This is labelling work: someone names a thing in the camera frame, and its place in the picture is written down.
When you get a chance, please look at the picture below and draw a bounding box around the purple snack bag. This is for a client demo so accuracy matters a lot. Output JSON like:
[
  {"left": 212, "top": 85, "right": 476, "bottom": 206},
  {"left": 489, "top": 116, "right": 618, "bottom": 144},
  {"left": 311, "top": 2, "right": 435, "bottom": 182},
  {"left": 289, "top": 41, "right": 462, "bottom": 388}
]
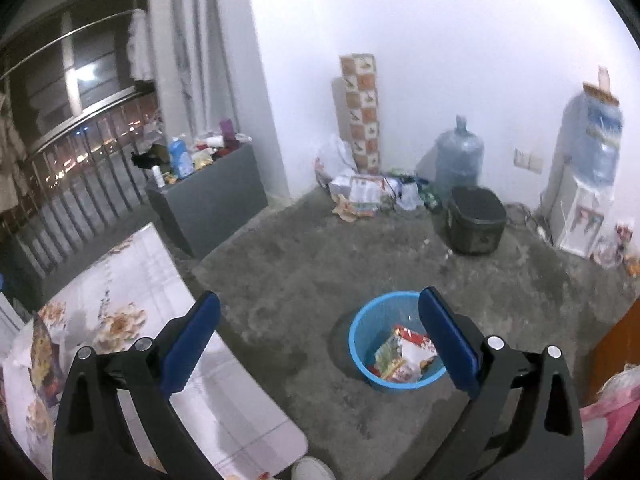
[{"left": 30, "top": 317, "right": 67, "bottom": 408}]

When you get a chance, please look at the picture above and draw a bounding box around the grey cabinet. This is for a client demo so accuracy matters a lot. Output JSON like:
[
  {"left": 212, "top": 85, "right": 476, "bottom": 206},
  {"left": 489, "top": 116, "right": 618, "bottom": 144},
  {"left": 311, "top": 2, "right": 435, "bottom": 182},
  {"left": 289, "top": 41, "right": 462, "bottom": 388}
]
[{"left": 145, "top": 142, "right": 269, "bottom": 260}]

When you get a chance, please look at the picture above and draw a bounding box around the white shoe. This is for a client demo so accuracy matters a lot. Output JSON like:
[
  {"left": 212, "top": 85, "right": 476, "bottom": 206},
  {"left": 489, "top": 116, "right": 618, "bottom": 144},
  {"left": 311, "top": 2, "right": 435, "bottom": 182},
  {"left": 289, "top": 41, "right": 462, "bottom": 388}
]
[{"left": 291, "top": 456, "right": 336, "bottom": 480}]

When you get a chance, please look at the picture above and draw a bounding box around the metal balcony railing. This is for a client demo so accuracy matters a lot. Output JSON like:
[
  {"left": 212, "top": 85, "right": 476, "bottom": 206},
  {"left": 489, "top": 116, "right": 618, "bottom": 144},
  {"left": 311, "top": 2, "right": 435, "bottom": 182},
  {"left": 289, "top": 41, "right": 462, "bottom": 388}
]
[{"left": 0, "top": 85, "right": 161, "bottom": 281}]

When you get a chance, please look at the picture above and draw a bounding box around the white water dispenser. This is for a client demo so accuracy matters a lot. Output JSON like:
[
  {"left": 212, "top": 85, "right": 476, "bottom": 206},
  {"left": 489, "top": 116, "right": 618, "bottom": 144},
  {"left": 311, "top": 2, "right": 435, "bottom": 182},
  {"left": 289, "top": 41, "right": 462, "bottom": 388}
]
[{"left": 542, "top": 165, "right": 616, "bottom": 260}]

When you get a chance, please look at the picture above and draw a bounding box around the floral plaid table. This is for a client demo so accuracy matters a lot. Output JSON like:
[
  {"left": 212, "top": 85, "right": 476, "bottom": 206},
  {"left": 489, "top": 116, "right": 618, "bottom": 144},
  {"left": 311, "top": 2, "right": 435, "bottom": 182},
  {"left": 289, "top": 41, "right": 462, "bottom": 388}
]
[{"left": 0, "top": 222, "right": 308, "bottom": 480}]

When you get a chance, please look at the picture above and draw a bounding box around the blue detergent bottle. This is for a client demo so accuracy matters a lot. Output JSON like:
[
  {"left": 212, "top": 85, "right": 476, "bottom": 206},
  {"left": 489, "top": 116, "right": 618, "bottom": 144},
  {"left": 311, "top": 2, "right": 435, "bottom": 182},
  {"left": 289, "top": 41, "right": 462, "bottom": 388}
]
[{"left": 167, "top": 136, "right": 195, "bottom": 180}]

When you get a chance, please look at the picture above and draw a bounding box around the tall tile-print carton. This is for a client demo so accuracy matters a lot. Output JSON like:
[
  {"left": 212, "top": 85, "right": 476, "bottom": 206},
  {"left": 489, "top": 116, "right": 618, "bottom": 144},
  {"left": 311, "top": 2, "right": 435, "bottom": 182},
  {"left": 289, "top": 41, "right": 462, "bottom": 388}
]
[{"left": 332, "top": 52, "right": 382, "bottom": 173}]

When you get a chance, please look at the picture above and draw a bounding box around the wall socket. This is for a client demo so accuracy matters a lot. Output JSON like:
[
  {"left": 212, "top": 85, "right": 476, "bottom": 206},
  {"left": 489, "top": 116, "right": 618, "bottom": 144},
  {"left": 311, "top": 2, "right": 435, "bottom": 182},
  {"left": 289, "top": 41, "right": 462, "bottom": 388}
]
[{"left": 514, "top": 147, "right": 544, "bottom": 175}]

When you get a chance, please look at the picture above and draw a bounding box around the white red plastic bag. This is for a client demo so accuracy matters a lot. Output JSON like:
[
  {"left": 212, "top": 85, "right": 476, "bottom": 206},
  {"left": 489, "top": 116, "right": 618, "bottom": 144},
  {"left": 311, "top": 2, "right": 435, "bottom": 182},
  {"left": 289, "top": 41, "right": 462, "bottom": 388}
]
[{"left": 315, "top": 134, "right": 357, "bottom": 181}]

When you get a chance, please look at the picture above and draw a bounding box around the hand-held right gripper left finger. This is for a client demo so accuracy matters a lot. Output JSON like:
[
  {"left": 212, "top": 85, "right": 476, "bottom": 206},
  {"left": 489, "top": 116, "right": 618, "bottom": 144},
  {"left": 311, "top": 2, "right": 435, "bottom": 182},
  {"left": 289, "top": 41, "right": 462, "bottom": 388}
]
[{"left": 52, "top": 290, "right": 223, "bottom": 480}]

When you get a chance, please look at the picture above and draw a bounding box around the brown wooden board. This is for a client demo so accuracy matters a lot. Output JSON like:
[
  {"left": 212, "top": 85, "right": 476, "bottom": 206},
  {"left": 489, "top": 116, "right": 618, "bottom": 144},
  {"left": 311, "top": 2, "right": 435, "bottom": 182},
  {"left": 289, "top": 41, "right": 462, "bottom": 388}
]
[{"left": 582, "top": 297, "right": 640, "bottom": 406}]

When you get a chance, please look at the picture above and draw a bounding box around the blue plastic wastebasket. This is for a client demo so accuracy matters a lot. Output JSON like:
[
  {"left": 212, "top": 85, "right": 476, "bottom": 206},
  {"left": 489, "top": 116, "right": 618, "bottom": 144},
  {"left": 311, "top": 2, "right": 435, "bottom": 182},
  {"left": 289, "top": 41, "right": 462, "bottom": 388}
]
[{"left": 348, "top": 291, "right": 448, "bottom": 393}]

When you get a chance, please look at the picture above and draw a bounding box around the pink cloth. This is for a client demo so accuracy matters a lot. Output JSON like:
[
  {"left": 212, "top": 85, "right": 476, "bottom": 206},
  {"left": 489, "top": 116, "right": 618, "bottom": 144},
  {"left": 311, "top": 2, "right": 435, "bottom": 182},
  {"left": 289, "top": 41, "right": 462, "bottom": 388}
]
[{"left": 580, "top": 365, "right": 640, "bottom": 480}]

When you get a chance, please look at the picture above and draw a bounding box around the grey curtain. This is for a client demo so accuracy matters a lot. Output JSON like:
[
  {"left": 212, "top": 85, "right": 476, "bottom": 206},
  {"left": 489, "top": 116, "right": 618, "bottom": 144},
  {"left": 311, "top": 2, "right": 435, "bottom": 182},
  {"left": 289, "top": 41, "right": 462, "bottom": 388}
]
[{"left": 165, "top": 0, "right": 241, "bottom": 136}]

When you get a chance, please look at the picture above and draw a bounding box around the pile of paper packaging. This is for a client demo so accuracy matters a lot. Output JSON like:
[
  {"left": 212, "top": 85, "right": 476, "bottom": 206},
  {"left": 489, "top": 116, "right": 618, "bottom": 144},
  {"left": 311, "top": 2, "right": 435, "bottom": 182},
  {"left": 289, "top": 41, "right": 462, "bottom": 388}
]
[{"left": 330, "top": 172, "right": 383, "bottom": 221}]

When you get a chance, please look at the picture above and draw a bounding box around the red white snack bag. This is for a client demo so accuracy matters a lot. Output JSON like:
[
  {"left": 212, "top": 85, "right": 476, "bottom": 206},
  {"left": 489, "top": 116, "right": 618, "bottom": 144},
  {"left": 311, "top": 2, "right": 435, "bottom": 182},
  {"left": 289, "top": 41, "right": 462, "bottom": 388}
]
[{"left": 394, "top": 325, "right": 439, "bottom": 367}]

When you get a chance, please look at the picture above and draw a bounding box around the white hanging cloth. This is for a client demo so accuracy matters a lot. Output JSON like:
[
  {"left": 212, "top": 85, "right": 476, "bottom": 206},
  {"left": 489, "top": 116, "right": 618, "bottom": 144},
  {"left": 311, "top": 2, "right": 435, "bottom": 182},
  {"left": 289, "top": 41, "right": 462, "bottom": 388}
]
[{"left": 125, "top": 10, "right": 153, "bottom": 81}]

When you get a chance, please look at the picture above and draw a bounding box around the blue water jug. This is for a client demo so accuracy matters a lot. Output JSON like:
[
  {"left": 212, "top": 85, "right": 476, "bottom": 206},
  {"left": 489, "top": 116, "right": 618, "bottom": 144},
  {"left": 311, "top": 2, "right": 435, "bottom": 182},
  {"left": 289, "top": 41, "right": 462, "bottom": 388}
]
[
  {"left": 560, "top": 85, "right": 625, "bottom": 188},
  {"left": 434, "top": 115, "right": 485, "bottom": 206}
]

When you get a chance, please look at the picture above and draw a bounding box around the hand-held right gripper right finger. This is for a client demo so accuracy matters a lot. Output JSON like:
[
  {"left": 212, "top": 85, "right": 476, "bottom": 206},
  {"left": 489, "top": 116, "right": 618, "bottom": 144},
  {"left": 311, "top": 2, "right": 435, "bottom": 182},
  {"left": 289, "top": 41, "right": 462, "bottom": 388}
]
[{"left": 417, "top": 286, "right": 586, "bottom": 480}]

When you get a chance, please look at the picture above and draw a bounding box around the beige hanging jacket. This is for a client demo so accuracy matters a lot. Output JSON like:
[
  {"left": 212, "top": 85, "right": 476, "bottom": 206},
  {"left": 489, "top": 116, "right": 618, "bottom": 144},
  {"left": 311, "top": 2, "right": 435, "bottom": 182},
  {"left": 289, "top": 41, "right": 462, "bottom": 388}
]
[{"left": 0, "top": 92, "right": 31, "bottom": 216}]

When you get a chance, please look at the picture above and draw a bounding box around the black rice cooker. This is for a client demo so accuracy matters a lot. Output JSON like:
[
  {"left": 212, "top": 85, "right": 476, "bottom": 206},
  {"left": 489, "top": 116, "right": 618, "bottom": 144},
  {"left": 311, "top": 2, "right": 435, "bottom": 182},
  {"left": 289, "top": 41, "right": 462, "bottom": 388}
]
[{"left": 432, "top": 185, "right": 507, "bottom": 256}]

